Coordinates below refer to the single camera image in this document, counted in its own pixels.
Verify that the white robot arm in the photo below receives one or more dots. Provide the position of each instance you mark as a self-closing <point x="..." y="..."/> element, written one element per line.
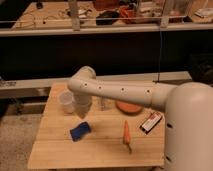
<point x="188" y="110"/>

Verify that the orange plate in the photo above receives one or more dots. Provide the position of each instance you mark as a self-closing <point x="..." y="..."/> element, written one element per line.
<point x="128" y="108"/>

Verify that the translucent plastic cup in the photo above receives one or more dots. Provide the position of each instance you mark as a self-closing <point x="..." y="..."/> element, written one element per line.
<point x="66" y="101"/>

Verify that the blue sponge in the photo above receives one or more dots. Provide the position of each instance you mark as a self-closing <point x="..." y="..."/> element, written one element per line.
<point x="80" y="131"/>

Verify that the orange carrot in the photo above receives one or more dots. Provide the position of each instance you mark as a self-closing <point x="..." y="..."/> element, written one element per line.
<point x="127" y="137"/>

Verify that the black red white box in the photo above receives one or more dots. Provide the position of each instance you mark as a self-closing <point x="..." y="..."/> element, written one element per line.
<point x="150" y="122"/>

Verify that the black object on shelf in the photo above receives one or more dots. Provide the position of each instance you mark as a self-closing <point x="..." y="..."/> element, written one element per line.
<point x="107" y="18"/>

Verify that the orange object on shelf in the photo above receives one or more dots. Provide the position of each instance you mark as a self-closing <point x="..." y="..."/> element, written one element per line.
<point x="126" y="14"/>

